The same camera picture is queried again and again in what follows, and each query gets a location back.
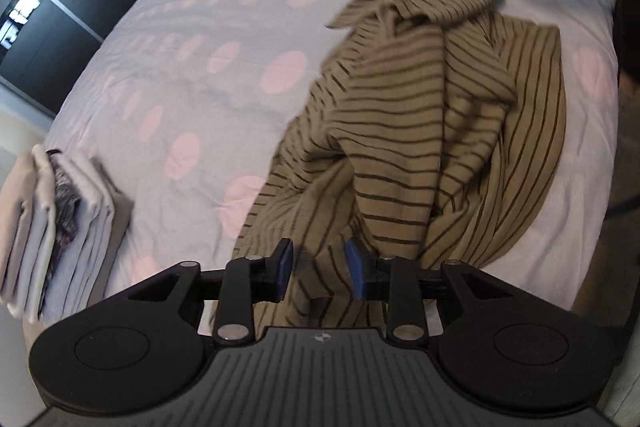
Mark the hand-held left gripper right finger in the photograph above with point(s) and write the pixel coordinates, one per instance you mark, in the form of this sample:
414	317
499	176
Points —
356	269

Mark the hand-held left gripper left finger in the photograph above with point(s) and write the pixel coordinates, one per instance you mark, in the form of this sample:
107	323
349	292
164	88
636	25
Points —
282	269

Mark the brown striped shirt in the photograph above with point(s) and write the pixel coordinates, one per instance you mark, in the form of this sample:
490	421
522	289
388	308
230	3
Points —
400	132

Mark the stack of folded clothes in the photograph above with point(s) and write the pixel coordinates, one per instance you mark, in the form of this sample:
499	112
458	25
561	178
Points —
90	227

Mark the black wardrobe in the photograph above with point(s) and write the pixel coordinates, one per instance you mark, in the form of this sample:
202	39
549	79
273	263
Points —
60	7

